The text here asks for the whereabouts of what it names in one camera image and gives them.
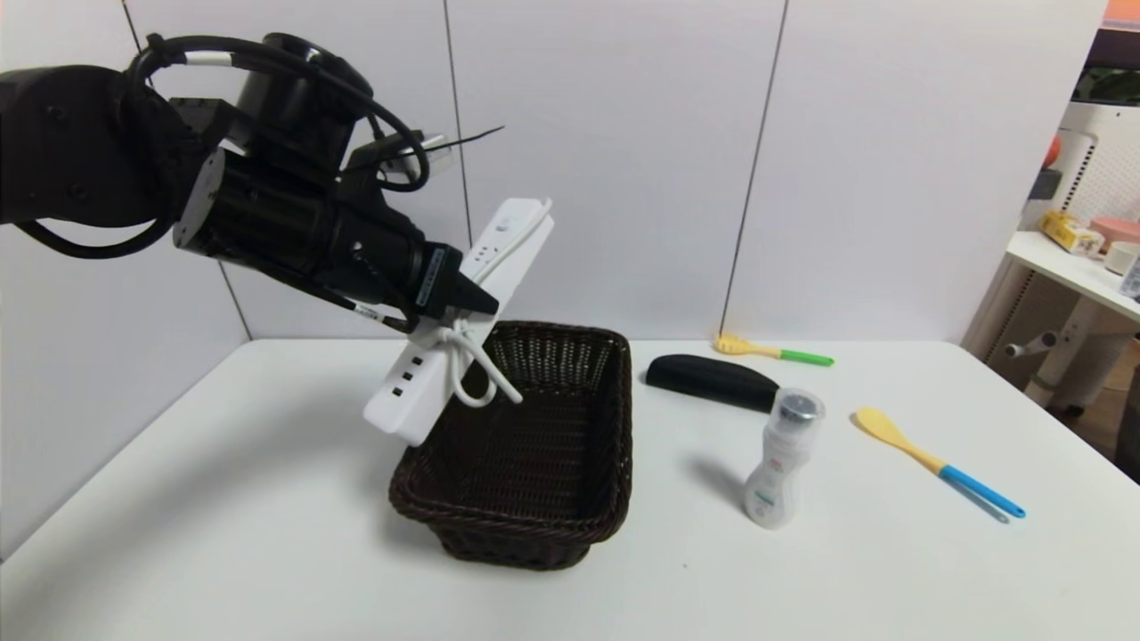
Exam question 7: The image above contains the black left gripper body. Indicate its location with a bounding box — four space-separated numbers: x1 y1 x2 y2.
320 198 463 327

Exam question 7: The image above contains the yellow fork spatula green handle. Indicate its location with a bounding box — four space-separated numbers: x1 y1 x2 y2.
712 333 835 369

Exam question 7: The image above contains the white power strip with cable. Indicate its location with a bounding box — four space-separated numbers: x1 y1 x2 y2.
362 197 555 448

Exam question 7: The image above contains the grey table crank handle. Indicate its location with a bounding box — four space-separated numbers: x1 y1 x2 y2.
1004 333 1057 361

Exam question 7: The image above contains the white side table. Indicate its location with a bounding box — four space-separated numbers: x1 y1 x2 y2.
1004 231 1140 412

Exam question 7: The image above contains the white pegboard panel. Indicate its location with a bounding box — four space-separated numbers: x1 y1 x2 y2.
1020 101 1140 232

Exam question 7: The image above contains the yellow spoon blue handle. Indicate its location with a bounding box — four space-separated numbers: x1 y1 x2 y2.
855 407 1027 523

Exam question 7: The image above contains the black glasses case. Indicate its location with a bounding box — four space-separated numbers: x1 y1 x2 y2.
644 354 780 414

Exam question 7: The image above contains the yellow box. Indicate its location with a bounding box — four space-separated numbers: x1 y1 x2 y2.
1040 210 1103 259

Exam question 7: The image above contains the brown wicker basket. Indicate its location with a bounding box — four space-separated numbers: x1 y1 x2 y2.
388 321 634 572

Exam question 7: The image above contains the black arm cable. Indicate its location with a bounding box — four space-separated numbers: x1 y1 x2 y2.
125 34 430 193

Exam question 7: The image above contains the white bottle clear cap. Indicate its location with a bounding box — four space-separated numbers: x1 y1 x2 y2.
744 387 827 531

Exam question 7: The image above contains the pink bowl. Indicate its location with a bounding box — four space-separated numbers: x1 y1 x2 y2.
1088 216 1140 255

